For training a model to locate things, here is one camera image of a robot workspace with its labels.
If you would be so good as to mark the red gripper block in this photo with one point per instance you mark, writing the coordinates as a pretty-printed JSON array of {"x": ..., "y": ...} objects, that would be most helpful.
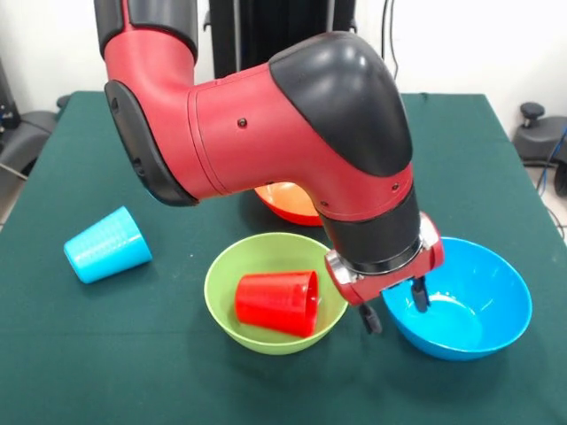
[{"x": 390, "y": 281}]

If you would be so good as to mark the blue bowl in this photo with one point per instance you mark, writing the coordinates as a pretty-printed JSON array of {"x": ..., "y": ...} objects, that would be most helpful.
[{"x": 478, "y": 310}]

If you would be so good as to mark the red cup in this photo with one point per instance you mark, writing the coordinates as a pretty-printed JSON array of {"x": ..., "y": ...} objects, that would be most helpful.
[{"x": 274, "y": 303}]

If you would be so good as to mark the orange bowl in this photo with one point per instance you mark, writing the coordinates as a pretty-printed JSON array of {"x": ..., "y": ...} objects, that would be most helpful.
[{"x": 288, "y": 203}]

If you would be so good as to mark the green bowl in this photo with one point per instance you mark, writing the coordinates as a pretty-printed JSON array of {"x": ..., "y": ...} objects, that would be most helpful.
[{"x": 226, "y": 283}]

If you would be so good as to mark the blue cup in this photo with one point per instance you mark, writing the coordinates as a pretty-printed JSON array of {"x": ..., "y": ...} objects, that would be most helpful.
[{"x": 106, "y": 245}]

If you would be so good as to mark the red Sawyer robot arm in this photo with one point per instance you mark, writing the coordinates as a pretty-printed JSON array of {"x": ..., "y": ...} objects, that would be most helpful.
[{"x": 266, "y": 133}]

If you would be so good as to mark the dark green table cloth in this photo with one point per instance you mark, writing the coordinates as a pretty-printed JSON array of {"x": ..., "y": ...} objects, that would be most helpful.
[{"x": 465, "y": 177}]

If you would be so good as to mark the black chair base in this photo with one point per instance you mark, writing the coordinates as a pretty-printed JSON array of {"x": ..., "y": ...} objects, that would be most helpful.
[
  {"x": 542, "y": 137},
  {"x": 31, "y": 128}
]

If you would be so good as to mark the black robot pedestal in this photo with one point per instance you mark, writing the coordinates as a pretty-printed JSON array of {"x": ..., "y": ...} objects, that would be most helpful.
[{"x": 248, "y": 35}]

